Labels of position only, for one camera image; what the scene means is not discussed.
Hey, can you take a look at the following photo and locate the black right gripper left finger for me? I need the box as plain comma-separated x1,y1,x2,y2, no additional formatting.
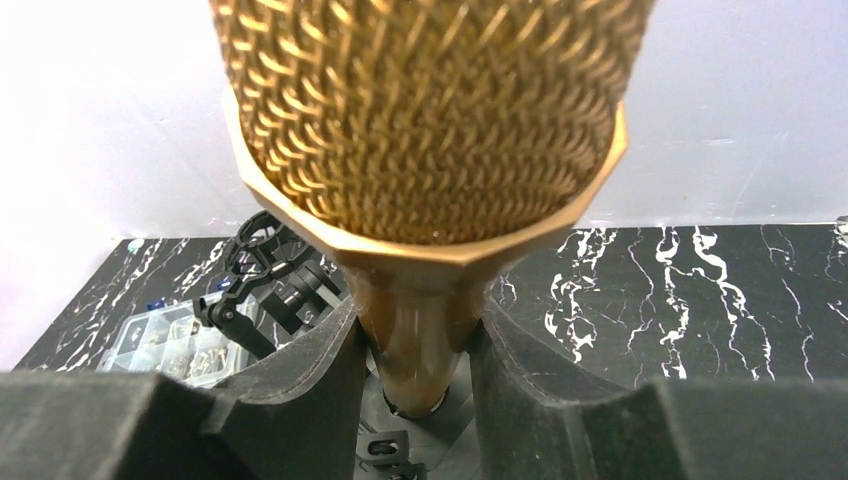
1,300,366,479

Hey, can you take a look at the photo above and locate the black round-base microphone stand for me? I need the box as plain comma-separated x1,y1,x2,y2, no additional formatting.
358,355,483,479

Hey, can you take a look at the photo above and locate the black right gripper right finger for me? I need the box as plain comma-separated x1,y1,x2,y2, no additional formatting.
468,302,847,479

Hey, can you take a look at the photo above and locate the clear plastic screw box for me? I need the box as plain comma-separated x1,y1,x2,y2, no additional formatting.
96,300,261,388

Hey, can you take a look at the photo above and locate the gold microphone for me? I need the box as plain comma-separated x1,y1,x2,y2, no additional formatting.
209,1,654,418

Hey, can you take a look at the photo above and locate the black tripod microphone stand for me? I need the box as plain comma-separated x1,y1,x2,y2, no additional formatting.
192,210,343,360

